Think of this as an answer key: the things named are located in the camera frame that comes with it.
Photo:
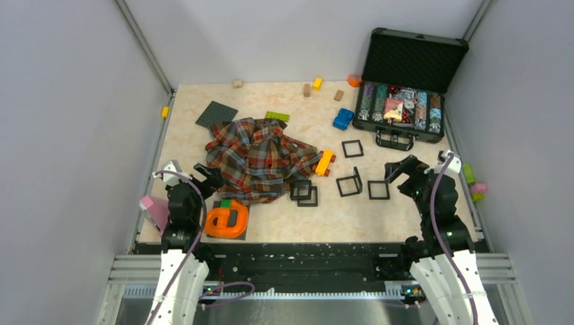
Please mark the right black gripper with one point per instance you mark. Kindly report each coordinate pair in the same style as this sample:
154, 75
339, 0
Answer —
411, 166

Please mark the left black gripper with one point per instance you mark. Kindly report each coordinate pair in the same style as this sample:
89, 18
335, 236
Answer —
212, 183

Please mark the plaid flannel shirt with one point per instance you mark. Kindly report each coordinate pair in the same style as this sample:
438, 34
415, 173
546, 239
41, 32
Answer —
258, 161

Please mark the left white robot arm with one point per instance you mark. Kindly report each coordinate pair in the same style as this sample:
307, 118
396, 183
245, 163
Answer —
182, 276

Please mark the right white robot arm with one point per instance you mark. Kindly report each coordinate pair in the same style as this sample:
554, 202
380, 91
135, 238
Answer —
448, 255

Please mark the small green lego brick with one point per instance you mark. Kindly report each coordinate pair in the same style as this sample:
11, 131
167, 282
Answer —
226, 203

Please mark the orange tape dispenser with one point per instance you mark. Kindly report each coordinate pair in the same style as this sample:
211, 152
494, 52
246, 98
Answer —
227, 223

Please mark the pink box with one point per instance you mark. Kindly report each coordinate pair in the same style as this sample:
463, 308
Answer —
157, 212

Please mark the pink toy piece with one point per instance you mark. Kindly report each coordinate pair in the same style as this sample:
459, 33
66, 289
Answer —
478, 188

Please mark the dark grey lego baseplate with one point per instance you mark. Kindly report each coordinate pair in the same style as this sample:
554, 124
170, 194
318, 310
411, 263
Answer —
216, 113

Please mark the black poker chip case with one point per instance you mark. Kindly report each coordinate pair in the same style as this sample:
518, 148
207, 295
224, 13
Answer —
404, 80

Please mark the small yellow block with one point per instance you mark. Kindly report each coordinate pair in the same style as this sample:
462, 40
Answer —
165, 112

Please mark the blue lego car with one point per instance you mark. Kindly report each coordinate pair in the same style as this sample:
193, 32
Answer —
343, 119

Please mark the green flat lego brick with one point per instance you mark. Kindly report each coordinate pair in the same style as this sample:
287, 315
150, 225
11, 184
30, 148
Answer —
279, 116

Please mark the yellow lego car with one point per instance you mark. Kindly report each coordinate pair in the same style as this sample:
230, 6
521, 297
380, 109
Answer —
322, 167

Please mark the yellow lego brick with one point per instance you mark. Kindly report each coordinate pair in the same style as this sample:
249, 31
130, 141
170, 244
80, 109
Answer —
317, 84

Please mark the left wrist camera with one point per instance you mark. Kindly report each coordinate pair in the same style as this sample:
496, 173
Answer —
169, 173

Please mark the black square frame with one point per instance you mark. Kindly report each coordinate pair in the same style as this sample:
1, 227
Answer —
300, 189
352, 148
310, 202
378, 190
350, 185

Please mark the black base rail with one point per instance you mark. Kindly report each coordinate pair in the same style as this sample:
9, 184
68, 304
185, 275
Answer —
320, 267

